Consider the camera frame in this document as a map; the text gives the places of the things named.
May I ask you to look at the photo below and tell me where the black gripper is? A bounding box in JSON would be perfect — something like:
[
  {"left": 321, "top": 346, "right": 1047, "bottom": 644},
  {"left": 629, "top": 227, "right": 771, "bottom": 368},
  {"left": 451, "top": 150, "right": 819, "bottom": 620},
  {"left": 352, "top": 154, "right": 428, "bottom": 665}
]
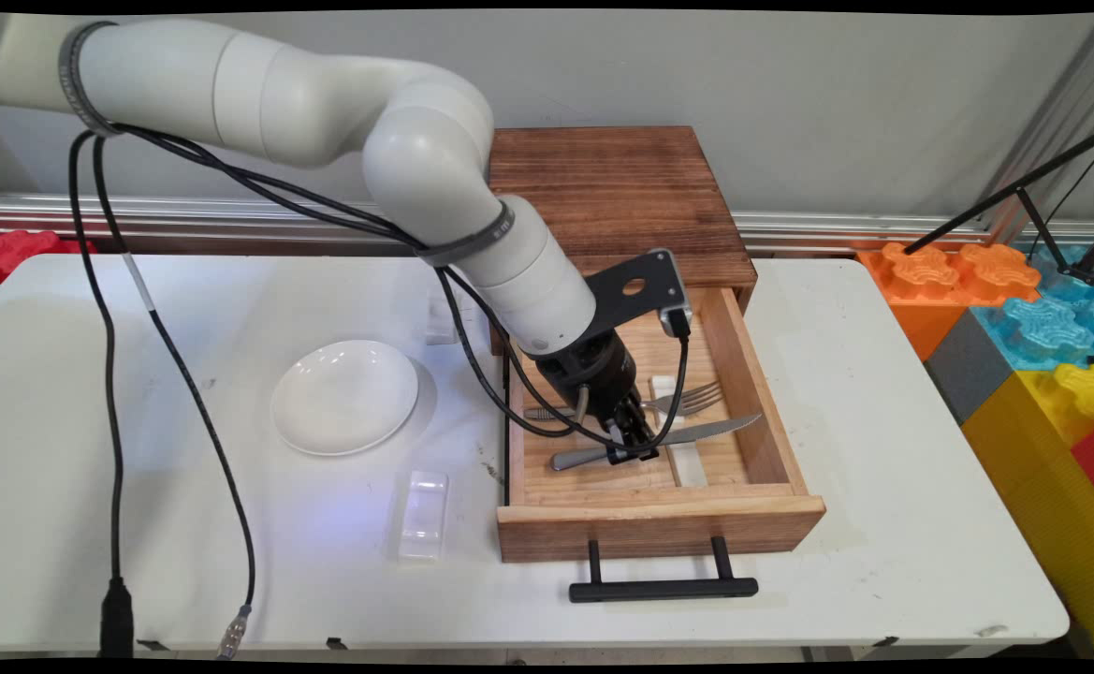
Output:
[{"left": 537, "top": 330, "right": 665, "bottom": 466}]

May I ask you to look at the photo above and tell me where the serrated silver table knife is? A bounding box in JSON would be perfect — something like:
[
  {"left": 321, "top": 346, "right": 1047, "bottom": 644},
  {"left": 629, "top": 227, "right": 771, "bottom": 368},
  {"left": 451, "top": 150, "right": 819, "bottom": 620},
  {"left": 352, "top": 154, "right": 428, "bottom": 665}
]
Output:
[{"left": 551, "top": 412, "right": 763, "bottom": 472}]

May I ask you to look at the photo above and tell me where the white ceramic cutlery rest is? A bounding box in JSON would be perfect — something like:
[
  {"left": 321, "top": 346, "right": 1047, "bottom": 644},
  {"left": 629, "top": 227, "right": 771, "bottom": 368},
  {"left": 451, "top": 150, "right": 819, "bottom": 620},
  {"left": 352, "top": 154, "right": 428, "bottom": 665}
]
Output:
[
  {"left": 666, "top": 440, "right": 709, "bottom": 488},
  {"left": 649, "top": 374, "right": 688, "bottom": 422}
]

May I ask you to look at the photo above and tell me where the silver metal fork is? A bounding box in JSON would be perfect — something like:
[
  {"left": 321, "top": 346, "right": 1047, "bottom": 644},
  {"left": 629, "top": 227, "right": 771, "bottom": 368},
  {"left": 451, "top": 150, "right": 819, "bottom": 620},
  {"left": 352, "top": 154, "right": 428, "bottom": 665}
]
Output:
[{"left": 523, "top": 379, "right": 725, "bottom": 422}]

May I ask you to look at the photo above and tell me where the light wooden drawer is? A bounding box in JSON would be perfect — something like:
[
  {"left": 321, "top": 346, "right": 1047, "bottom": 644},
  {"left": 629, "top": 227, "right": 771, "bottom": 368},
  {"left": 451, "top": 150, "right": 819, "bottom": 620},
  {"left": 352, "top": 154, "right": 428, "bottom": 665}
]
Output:
[{"left": 497, "top": 286, "right": 826, "bottom": 563}]

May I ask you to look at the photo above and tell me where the clear plastic rectangular holder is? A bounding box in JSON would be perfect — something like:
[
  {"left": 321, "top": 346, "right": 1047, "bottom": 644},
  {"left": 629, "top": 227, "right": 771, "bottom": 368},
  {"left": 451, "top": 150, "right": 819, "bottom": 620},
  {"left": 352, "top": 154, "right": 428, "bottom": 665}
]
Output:
[{"left": 397, "top": 468, "right": 451, "bottom": 563}]

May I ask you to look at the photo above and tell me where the dark wooden cabinet top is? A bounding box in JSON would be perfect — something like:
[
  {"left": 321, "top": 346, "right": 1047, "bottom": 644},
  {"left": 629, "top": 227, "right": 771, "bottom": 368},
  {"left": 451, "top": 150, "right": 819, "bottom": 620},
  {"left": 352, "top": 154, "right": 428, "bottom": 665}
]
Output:
[{"left": 488, "top": 126, "right": 759, "bottom": 357}]

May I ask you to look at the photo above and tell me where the round white plate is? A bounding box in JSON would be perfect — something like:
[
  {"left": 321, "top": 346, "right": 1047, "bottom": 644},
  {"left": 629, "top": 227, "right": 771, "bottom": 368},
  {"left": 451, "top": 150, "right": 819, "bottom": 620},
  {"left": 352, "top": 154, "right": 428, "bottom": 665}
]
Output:
[{"left": 270, "top": 339, "right": 420, "bottom": 458}]

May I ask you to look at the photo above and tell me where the orange foam block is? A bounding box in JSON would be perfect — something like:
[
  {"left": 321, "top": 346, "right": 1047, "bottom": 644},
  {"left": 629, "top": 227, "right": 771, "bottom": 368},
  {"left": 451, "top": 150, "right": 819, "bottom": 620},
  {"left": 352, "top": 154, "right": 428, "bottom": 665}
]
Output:
[{"left": 855, "top": 242, "right": 1043, "bottom": 362}]

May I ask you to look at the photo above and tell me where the grey foam block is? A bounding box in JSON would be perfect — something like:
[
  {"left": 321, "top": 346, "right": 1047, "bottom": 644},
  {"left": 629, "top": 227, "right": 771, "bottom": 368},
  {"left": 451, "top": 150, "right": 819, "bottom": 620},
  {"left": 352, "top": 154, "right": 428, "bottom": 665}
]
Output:
[{"left": 925, "top": 309, "right": 1017, "bottom": 427}]

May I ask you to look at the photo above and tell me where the yellow foam block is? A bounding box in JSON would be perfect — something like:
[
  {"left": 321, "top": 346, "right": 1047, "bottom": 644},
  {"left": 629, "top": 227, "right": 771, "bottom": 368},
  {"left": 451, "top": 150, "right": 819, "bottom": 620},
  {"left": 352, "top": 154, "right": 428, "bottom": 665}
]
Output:
[{"left": 961, "top": 360, "right": 1094, "bottom": 660}]

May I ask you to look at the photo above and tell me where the blue foam block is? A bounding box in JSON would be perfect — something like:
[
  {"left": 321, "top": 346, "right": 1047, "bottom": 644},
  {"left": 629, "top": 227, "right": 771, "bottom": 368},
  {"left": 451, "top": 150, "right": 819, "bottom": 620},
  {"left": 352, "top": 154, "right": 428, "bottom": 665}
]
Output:
[{"left": 970, "top": 245, "right": 1094, "bottom": 375}]

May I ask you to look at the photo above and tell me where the black tripod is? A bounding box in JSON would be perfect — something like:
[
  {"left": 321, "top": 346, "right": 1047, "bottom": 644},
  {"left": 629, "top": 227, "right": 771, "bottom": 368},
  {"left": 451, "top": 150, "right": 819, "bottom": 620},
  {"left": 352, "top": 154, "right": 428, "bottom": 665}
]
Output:
[{"left": 902, "top": 120, "right": 1094, "bottom": 287}]

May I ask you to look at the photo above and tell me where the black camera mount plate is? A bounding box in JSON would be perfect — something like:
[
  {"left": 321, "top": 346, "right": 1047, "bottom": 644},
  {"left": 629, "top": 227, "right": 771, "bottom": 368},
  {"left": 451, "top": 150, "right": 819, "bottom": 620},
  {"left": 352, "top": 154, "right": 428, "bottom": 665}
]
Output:
[{"left": 584, "top": 248, "right": 693, "bottom": 338}]

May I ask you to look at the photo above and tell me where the black drawer handle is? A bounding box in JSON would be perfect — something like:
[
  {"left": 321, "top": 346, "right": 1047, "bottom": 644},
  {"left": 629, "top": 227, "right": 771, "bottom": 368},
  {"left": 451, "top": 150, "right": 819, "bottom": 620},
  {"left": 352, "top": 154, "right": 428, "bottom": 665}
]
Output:
[{"left": 569, "top": 536, "right": 760, "bottom": 603}]

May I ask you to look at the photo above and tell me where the grey cable strap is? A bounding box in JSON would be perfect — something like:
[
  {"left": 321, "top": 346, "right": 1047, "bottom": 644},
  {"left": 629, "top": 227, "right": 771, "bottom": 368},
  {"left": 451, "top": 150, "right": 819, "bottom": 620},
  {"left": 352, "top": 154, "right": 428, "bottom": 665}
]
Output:
[
  {"left": 58, "top": 21, "right": 123, "bottom": 138},
  {"left": 416, "top": 200, "right": 516, "bottom": 269}
]

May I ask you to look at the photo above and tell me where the aluminium wall rail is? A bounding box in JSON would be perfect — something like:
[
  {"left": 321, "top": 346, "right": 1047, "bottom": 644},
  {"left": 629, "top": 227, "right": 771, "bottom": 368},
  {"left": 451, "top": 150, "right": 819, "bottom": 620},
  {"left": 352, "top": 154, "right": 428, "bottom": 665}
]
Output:
[{"left": 0, "top": 192, "right": 1094, "bottom": 256}]

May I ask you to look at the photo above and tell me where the black cable with silver plug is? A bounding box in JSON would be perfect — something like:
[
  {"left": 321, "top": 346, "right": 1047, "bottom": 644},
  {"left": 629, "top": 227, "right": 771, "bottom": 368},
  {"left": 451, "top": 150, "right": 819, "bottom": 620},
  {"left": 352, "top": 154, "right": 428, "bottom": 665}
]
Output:
[{"left": 90, "top": 124, "right": 693, "bottom": 661}]

